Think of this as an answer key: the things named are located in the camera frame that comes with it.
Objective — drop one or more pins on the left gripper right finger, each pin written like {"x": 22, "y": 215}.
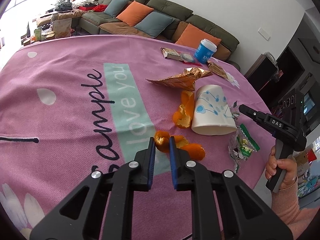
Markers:
{"x": 222, "y": 205}

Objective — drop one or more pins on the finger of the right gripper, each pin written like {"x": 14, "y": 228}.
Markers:
{"x": 257, "y": 116}

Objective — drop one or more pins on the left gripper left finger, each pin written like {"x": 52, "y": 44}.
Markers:
{"x": 101, "y": 206}

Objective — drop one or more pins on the green white snack wrapper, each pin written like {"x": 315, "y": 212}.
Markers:
{"x": 241, "y": 146}

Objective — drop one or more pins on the paper cup blue dots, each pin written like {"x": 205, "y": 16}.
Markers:
{"x": 212, "y": 114}

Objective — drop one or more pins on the gold crinkled wrapper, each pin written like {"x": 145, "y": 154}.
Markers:
{"x": 185, "y": 81}

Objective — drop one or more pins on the orange peel small piece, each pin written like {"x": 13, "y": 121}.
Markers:
{"x": 195, "y": 151}

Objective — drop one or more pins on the orange peel large piece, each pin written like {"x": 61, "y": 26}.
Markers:
{"x": 183, "y": 117}

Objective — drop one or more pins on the pink sleeve right forearm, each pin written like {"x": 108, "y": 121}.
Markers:
{"x": 286, "y": 206}

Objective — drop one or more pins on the right hand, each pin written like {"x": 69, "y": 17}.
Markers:
{"x": 289, "y": 165}

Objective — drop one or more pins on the small brown wrapper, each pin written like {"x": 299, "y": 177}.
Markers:
{"x": 217, "y": 70}

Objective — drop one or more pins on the blue white cup with lid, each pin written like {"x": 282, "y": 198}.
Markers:
{"x": 205, "y": 51}

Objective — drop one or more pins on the small flat snack packet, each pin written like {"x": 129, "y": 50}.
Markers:
{"x": 177, "y": 56}

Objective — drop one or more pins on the orange cushion right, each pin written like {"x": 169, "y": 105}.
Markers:
{"x": 192, "y": 36}

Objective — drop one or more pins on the orange cushion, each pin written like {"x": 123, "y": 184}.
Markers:
{"x": 192, "y": 36}
{"x": 134, "y": 13}

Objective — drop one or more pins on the pink printed tablecloth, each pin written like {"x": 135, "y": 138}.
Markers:
{"x": 72, "y": 105}

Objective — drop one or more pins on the teal cushion right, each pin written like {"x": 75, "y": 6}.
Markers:
{"x": 154, "y": 23}

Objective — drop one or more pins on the teal cushion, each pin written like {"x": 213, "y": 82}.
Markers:
{"x": 154, "y": 23}
{"x": 115, "y": 7}

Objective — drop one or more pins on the green brown sectional sofa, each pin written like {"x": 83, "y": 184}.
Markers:
{"x": 99, "y": 23}

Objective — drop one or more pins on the orange cushion left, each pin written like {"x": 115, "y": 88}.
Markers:
{"x": 134, "y": 13}

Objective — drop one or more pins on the teal cushion left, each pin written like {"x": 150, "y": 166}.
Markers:
{"x": 115, "y": 7}

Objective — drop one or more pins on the brown paper bag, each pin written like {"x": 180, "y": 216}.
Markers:
{"x": 62, "y": 28}

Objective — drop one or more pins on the red cloth on sofa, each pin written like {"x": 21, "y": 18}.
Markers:
{"x": 99, "y": 8}

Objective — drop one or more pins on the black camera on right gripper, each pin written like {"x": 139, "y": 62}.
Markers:
{"x": 292, "y": 108}

